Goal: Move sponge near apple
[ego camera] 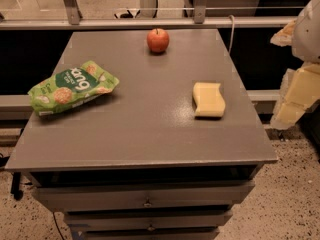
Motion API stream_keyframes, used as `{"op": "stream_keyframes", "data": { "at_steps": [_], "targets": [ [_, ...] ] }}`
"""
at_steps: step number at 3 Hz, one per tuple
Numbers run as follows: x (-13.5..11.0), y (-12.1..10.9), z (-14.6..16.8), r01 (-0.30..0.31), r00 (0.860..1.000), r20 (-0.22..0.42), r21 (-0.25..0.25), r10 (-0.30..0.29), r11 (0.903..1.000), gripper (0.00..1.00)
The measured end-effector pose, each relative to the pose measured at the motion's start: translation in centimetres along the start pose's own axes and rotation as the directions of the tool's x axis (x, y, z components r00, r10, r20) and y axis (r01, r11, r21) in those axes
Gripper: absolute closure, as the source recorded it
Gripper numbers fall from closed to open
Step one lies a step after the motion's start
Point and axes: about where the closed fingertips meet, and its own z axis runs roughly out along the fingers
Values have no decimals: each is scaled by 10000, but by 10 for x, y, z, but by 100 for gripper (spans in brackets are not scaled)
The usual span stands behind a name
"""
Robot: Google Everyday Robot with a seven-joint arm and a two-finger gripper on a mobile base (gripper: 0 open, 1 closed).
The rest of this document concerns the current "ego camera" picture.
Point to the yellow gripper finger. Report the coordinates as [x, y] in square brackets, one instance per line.
[284, 36]
[299, 90]

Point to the yellow sponge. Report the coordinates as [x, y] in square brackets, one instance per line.
[208, 99]

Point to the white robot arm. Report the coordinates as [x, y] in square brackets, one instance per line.
[306, 35]

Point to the red apple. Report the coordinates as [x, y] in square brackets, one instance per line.
[158, 40]

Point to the grey metal railing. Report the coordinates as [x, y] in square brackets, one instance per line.
[141, 14]

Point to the grey drawer cabinet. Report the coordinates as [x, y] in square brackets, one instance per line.
[137, 164]

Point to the green snack bag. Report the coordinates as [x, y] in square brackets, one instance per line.
[71, 88]

